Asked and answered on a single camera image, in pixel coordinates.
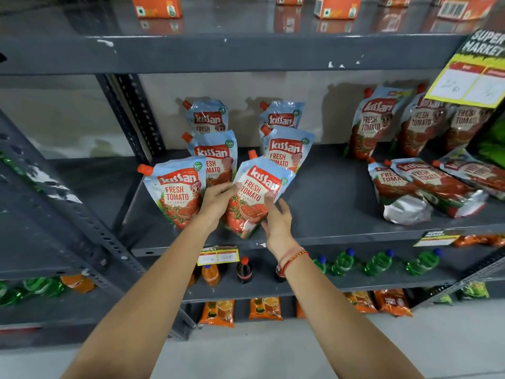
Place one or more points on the person's right hand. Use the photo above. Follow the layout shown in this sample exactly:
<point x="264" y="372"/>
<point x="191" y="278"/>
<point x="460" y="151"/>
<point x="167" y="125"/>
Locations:
<point x="280" y="228"/>

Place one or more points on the person's left hand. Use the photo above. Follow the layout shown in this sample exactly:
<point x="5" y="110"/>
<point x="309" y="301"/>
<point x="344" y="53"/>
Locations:
<point x="213" y="205"/>

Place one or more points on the person's right thumb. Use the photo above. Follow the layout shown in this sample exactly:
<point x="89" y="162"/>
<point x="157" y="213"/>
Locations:
<point x="270" y="204"/>

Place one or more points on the person's left fingers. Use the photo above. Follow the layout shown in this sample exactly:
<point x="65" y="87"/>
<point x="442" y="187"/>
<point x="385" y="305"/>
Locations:
<point x="229" y="188"/>

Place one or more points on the tomato ketchup pouch orange cap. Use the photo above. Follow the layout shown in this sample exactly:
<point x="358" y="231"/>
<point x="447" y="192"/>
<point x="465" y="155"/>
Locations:
<point x="258" y="183"/>

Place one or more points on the person's left forearm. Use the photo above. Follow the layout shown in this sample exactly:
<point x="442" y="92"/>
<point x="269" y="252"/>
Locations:
<point x="150" y="299"/>

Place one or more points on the person's right forearm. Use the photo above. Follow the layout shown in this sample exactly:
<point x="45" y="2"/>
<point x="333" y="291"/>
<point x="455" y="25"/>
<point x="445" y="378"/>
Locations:
<point x="339" y="323"/>

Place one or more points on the group of ketchup pouches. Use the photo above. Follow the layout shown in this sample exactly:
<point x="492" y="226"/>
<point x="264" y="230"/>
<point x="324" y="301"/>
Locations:
<point x="177" y="193"/>
<point x="426" y="181"/>

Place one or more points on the grey metal shelf rack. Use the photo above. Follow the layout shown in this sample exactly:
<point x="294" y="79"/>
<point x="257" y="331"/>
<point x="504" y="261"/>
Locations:
<point x="335" y="201"/>
<point x="23" y="248"/>

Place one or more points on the small yellow price label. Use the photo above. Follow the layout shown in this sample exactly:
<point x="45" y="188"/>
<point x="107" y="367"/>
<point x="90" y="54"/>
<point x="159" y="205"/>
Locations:
<point x="437" y="238"/>
<point x="218" y="256"/>

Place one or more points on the dark cola bottle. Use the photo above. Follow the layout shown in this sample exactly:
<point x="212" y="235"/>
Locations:
<point x="279" y="275"/>
<point x="244" y="271"/>

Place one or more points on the green bottle blue cap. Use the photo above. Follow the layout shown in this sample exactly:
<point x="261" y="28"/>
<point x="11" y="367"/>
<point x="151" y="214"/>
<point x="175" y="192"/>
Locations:
<point x="341" y="264"/>
<point x="378" y="264"/>
<point x="320" y="265"/>
<point x="423" y="262"/>

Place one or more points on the orange soda bottle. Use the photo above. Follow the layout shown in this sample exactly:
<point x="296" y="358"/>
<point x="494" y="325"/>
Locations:
<point x="192" y="279"/>
<point x="210" y="275"/>

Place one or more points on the orange snack packet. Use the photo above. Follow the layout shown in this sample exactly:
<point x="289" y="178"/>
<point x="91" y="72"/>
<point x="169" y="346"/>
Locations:
<point x="265" y="309"/>
<point x="392" y="302"/>
<point x="361" y="303"/>
<point x="300" y="310"/>
<point x="217" y="313"/>

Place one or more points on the orange plastic bottle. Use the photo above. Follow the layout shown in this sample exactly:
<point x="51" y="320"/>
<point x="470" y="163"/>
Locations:
<point x="77" y="283"/>

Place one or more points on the green snack packet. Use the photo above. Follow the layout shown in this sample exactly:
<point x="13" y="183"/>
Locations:
<point x="474" y="290"/>
<point x="442" y="299"/>

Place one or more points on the green plastic bottle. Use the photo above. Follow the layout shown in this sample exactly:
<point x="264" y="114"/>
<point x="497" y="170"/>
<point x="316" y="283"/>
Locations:
<point x="41" y="286"/>
<point x="8" y="295"/>

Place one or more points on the orange sachet strip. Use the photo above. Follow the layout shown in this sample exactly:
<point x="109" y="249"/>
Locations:
<point x="479" y="240"/>

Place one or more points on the bright green packet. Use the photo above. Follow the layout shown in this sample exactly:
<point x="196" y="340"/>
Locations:
<point x="493" y="147"/>

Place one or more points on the large black yellow price sign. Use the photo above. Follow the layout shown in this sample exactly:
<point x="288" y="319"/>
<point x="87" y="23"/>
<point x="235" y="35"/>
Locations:
<point x="465" y="80"/>

